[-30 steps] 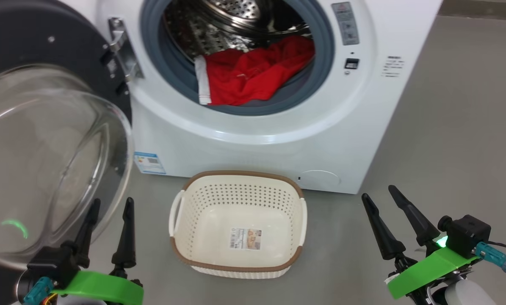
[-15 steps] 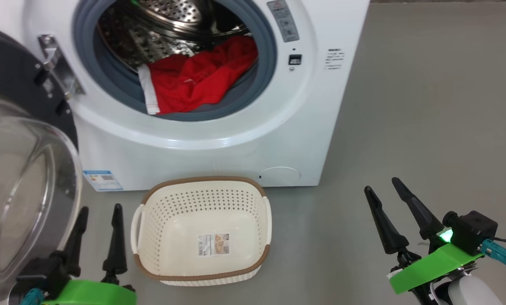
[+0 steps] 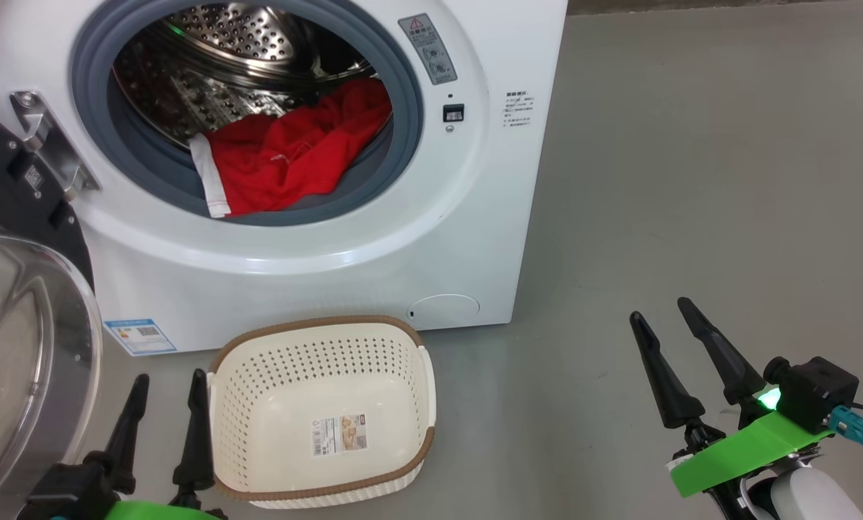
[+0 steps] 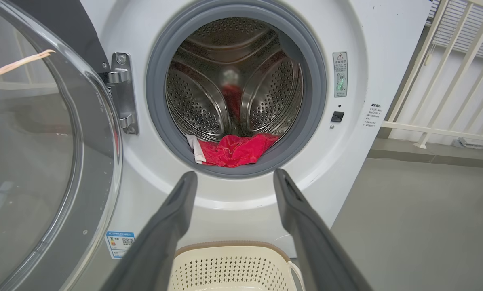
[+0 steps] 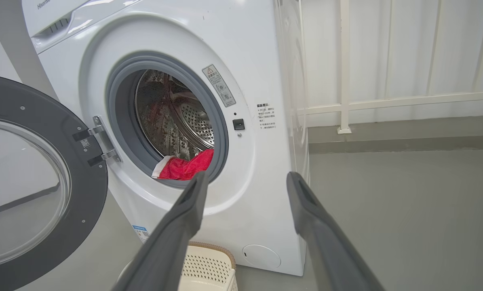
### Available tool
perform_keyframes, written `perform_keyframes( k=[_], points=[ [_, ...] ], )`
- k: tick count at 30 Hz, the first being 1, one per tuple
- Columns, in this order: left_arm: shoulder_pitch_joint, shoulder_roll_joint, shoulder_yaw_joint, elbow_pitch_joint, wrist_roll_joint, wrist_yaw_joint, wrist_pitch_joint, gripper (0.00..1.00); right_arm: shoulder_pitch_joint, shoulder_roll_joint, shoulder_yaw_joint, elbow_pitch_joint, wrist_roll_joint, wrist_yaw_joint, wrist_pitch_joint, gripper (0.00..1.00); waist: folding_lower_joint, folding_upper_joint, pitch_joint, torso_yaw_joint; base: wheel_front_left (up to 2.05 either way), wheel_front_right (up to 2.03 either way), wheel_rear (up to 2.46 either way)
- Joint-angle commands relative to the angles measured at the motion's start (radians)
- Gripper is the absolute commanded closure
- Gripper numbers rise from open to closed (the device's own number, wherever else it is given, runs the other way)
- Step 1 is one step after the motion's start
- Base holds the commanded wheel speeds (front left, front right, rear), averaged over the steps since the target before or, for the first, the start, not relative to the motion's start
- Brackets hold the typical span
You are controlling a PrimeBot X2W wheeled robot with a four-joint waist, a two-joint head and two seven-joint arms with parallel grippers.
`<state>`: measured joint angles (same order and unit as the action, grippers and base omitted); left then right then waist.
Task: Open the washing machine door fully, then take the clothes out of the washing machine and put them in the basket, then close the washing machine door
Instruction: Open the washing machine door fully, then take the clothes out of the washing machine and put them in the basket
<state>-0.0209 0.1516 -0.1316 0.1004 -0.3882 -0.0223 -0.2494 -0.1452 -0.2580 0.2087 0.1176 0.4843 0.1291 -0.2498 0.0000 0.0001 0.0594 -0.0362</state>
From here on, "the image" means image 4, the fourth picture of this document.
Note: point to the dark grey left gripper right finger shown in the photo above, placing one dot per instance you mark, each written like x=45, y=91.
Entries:
x=318, y=250

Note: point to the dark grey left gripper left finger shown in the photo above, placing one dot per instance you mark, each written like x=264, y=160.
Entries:
x=156, y=242

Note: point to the red garment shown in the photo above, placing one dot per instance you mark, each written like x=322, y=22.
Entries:
x=237, y=151

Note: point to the dark round washer door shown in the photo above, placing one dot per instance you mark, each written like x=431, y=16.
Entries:
x=31, y=161

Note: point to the cream perforated laundry basket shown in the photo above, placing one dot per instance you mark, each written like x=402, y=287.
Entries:
x=233, y=270

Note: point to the white front-load washing machine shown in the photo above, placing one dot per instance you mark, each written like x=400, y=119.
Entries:
x=346, y=161

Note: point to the black door latch socket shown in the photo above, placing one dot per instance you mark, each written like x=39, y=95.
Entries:
x=337, y=116

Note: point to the grey rubber door gasket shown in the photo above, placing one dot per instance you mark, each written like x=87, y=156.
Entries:
x=154, y=101

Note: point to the silver metal door hinge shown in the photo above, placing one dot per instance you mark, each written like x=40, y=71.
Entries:
x=124, y=93

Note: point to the blue white energy label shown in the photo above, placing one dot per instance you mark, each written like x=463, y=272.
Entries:
x=120, y=244

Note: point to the white cloth piece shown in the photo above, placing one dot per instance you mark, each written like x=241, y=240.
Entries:
x=196, y=149

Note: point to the black text instruction sticker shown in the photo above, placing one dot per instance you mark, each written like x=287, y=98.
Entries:
x=374, y=116

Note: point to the perforated steel washer drum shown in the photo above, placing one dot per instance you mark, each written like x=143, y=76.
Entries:
x=197, y=101

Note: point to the white metal railing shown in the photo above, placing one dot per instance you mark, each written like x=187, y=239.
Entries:
x=427, y=130

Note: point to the grey warning sticker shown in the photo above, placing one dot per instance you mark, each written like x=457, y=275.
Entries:
x=340, y=74

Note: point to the white window blinds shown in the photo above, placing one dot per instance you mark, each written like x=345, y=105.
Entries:
x=475, y=32

